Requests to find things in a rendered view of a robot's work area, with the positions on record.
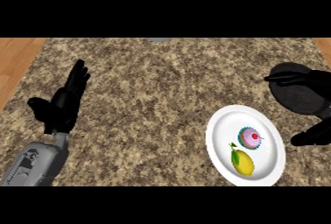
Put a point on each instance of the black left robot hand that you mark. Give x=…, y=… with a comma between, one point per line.
x=63, y=102

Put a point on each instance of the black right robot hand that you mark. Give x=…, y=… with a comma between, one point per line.
x=316, y=80

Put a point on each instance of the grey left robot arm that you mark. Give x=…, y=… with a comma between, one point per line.
x=32, y=163

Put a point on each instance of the pink cupcake with cherry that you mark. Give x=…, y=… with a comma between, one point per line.
x=250, y=138

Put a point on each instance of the white oval plate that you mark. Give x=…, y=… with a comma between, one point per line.
x=223, y=131

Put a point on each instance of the grey flat object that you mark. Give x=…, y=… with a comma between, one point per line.
x=159, y=39

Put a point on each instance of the yellow lemon with green leaf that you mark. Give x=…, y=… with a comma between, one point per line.
x=242, y=163

